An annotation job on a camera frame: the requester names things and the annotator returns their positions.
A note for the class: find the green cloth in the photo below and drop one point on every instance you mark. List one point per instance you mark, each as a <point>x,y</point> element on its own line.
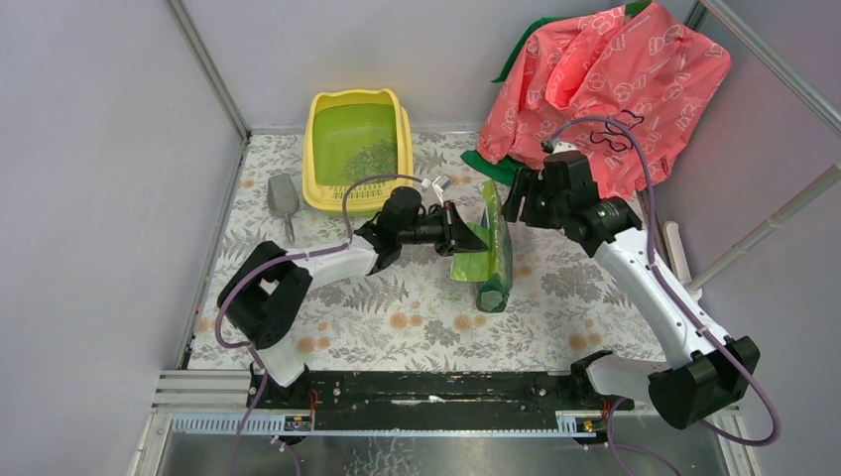
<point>506,167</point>

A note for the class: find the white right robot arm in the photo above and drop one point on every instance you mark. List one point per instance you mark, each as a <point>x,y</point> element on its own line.
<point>705,369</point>

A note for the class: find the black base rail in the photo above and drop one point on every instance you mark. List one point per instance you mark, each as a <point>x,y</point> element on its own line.
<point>495,401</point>

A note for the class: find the green litter pile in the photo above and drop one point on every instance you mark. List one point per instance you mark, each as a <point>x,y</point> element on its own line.
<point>378,158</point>

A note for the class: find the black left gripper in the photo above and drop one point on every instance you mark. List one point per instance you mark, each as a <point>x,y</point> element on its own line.
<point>449,228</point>

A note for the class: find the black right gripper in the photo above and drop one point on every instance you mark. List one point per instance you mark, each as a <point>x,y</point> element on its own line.
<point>516,199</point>

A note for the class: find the yellow litter box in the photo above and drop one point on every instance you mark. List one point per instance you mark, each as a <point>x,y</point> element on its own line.
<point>358,136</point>

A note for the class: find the silver metal scoop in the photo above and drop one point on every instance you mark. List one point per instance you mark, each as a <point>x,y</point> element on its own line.
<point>284,202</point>

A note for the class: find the white metal pole stand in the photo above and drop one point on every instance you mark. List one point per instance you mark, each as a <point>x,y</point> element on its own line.
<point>768,258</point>

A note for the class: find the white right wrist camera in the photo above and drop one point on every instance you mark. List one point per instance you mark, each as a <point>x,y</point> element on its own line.
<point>556,146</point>

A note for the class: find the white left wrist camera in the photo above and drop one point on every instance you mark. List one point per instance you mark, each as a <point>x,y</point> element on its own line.
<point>438,186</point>

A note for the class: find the green litter bag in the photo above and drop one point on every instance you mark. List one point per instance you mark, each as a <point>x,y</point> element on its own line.
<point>491,271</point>

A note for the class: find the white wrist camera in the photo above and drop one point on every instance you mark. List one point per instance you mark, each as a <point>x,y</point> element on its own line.
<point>438,186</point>
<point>556,146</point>

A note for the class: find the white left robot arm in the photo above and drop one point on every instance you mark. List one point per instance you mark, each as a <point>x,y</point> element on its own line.
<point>264,298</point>

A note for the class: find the floral table mat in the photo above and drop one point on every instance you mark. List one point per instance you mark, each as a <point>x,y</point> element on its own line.
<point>413,316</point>

